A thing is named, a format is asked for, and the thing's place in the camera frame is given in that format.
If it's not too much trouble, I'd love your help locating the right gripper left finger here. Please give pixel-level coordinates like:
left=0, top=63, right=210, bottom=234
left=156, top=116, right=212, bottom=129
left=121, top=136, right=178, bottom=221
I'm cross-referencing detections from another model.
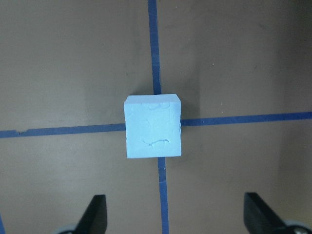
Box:
left=74, top=195, right=108, bottom=234

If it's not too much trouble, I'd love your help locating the light blue block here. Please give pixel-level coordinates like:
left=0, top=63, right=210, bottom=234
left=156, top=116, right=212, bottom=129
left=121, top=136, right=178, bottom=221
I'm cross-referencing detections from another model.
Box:
left=124, top=94, right=182, bottom=158

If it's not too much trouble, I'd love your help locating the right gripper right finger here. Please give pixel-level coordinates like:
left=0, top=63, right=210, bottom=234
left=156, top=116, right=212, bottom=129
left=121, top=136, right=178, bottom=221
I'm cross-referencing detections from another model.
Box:
left=243, top=192, right=289, bottom=234

